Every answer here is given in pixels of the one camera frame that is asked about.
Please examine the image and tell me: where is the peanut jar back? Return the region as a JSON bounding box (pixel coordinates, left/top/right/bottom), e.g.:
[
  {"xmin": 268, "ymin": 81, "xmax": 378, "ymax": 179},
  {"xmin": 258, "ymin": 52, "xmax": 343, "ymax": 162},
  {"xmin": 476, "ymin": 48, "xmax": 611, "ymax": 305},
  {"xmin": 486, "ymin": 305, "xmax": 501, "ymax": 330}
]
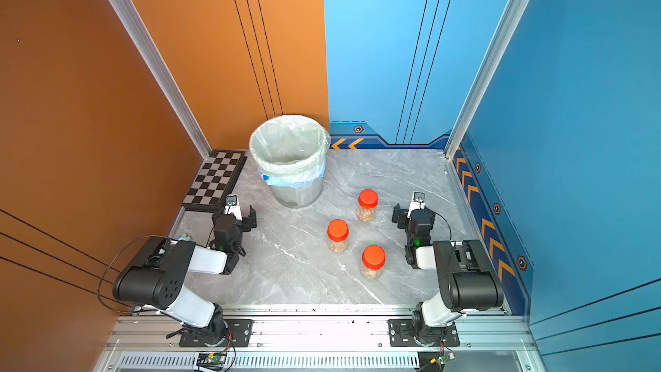
[{"xmin": 357, "ymin": 206, "xmax": 376, "ymax": 222}]

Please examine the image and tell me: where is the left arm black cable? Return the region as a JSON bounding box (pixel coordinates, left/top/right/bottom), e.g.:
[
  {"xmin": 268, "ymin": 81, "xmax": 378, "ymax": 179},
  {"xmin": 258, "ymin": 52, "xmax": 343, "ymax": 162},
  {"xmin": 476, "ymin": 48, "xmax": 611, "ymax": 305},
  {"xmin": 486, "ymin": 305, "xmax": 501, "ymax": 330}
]
[{"xmin": 96, "ymin": 234, "xmax": 171, "ymax": 311}]

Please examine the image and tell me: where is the red lid of jar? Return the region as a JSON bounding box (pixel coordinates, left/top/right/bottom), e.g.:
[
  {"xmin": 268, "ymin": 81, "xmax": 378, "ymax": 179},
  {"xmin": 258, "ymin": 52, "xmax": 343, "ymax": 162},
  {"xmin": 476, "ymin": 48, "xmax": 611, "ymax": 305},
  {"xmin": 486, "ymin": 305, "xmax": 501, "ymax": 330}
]
[
  {"xmin": 358, "ymin": 189, "xmax": 379, "ymax": 209},
  {"xmin": 361, "ymin": 245, "xmax": 386, "ymax": 263},
  {"xmin": 327, "ymin": 219, "xmax": 349, "ymax": 243}
]

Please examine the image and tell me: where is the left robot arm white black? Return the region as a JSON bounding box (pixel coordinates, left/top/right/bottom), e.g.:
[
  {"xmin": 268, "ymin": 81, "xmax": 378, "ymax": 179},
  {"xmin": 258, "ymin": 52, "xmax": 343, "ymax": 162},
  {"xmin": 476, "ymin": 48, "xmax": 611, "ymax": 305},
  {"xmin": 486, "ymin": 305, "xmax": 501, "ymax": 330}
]
[{"xmin": 113, "ymin": 196, "xmax": 258, "ymax": 347}]

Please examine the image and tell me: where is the red lid of front jar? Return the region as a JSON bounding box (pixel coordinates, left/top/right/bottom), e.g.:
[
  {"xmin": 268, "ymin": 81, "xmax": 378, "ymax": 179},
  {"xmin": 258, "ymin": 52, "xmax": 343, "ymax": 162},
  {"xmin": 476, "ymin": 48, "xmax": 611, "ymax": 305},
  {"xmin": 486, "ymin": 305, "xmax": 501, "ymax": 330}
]
[{"xmin": 361, "ymin": 245, "xmax": 386, "ymax": 263}]

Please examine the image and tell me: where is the right green circuit board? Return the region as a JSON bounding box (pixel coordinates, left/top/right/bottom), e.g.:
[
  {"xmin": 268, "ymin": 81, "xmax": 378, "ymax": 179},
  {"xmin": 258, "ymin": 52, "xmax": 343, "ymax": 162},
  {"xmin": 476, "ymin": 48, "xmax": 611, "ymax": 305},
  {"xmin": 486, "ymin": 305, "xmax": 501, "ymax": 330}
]
[{"xmin": 428, "ymin": 351, "xmax": 456, "ymax": 371}]

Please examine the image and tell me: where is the red lid of back jar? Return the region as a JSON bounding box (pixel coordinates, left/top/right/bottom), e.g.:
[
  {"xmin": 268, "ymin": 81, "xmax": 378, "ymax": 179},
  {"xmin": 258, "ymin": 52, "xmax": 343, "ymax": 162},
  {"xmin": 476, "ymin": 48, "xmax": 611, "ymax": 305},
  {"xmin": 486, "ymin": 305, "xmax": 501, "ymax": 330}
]
[{"xmin": 358, "ymin": 189, "xmax": 379, "ymax": 209}]

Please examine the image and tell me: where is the left green circuit board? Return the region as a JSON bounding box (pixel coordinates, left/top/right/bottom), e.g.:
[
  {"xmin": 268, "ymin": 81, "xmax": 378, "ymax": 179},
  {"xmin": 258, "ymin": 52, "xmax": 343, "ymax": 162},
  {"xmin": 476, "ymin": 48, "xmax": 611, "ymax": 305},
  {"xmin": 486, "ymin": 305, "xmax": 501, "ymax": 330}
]
[{"xmin": 195, "ymin": 352, "xmax": 227, "ymax": 371}]

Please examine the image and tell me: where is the grey mesh trash bin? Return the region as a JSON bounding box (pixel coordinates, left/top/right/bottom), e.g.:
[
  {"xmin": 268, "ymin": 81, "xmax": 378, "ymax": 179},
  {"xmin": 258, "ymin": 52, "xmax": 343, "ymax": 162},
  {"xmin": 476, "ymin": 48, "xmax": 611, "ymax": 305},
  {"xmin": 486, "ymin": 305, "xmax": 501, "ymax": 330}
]
[{"xmin": 270, "ymin": 177, "xmax": 324, "ymax": 208}]

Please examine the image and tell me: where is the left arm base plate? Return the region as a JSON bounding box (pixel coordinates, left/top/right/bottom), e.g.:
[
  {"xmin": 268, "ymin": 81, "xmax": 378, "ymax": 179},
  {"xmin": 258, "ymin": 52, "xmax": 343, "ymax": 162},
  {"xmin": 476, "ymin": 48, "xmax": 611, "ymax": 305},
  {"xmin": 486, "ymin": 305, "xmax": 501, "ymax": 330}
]
[{"xmin": 179, "ymin": 319, "xmax": 254, "ymax": 348}]

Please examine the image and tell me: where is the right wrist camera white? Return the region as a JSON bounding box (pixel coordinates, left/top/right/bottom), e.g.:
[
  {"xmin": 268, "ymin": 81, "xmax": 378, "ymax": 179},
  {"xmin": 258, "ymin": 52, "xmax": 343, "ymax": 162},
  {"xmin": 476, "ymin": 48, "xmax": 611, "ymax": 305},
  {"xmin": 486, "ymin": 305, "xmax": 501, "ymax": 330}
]
[{"xmin": 407, "ymin": 191, "xmax": 425, "ymax": 218}]

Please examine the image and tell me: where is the left aluminium corner post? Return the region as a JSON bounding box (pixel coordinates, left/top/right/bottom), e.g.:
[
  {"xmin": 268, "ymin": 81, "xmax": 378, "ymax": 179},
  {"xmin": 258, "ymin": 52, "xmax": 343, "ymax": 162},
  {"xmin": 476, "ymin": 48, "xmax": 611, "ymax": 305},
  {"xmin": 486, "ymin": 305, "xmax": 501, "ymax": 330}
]
[{"xmin": 108, "ymin": 0, "xmax": 212, "ymax": 158}]

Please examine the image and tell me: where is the green circuit board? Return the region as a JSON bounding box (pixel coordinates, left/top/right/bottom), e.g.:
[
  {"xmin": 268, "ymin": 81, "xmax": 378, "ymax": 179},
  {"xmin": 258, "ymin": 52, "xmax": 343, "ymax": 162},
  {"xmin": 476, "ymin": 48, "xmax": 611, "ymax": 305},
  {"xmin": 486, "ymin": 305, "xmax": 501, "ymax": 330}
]
[
  {"xmin": 428, "ymin": 351, "xmax": 456, "ymax": 371},
  {"xmin": 195, "ymin": 352, "xmax": 227, "ymax": 371}
]

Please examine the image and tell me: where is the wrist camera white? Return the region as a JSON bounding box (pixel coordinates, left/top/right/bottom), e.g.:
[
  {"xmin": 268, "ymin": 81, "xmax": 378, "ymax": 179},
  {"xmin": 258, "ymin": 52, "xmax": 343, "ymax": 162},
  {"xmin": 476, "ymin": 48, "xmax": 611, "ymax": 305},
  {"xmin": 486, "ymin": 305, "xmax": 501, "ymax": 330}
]
[
  {"xmin": 223, "ymin": 195, "xmax": 243, "ymax": 221},
  {"xmin": 407, "ymin": 191, "xmax": 425, "ymax": 218}
]

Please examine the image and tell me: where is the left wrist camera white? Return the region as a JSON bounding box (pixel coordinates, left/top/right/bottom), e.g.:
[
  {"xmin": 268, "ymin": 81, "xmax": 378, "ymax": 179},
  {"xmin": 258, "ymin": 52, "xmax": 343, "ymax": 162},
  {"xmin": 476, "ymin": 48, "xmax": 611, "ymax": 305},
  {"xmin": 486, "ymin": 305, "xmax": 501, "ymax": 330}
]
[{"xmin": 223, "ymin": 195, "xmax": 243, "ymax": 221}]

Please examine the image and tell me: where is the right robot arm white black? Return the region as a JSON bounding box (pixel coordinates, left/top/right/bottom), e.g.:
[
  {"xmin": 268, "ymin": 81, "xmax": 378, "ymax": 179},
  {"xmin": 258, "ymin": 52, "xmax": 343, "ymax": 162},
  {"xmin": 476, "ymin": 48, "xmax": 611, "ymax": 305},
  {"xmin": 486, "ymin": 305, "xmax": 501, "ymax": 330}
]
[{"xmin": 392, "ymin": 205, "xmax": 504, "ymax": 346}]

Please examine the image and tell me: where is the translucent green bin liner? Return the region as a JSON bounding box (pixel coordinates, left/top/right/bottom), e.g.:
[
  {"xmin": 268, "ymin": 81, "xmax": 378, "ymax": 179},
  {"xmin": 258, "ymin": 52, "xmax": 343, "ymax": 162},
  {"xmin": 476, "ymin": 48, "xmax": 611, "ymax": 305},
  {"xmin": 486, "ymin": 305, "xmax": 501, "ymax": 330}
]
[{"xmin": 249, "ymin": 115, "xmax": 332, "ymax": 188}]

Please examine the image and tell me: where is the black white chessboard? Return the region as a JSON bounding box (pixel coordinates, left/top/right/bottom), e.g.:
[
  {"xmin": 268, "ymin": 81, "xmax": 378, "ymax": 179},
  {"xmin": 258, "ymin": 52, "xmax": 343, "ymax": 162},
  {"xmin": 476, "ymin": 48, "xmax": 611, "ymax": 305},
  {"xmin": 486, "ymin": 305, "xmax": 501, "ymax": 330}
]
[{"xmin": 182, "ymin": 150, "xmax": 247, "ymax": 213}]

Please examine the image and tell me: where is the red lid of middle jar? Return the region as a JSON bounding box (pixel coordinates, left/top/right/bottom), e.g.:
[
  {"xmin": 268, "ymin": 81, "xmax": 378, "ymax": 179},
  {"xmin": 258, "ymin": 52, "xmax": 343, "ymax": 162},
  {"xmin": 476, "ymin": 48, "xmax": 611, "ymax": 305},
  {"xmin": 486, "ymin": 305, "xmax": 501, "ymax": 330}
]
[{"xmin": 327, "ymin": 219, "xmax": 349, "ymax": 243}]

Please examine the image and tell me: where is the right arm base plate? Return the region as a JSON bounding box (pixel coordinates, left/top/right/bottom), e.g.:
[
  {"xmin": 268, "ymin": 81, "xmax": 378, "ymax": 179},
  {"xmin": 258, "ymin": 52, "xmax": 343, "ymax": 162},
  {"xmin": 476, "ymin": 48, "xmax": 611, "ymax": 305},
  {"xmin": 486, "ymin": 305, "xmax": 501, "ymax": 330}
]
[{"xmin": 387, "ymin": 318, "xmax": 461, "ymax": 348}]

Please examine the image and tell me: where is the aluminium corner post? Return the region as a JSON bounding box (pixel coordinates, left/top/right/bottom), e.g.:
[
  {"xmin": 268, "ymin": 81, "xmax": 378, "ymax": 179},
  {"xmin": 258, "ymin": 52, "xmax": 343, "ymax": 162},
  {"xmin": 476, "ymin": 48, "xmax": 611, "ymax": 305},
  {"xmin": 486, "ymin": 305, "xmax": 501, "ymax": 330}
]
[
  {"xmin": 108, "ymin": 0, "xmax": 212, "ymax": 158},
  {"xmin": 444, "ymin": 0, "xmax": 530, "ymax": 161}
]

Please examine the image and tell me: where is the right aluminium corner post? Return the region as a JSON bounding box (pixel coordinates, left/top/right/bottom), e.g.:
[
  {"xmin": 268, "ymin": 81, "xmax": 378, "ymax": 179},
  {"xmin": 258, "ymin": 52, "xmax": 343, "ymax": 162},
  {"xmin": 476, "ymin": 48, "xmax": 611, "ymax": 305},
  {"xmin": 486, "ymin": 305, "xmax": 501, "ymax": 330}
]
[{"xmin": 444, "ymin": 0, "xmax": 530, "ymax": 161}]

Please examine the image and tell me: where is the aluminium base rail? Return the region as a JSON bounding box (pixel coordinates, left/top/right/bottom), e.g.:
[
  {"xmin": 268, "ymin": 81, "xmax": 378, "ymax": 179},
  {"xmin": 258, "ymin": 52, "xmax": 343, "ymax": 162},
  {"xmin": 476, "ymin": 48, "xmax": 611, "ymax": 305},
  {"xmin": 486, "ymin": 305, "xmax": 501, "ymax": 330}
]
[{"xmin": 96, "ymin": 305, "xmax": 545, "ymax": 371}]

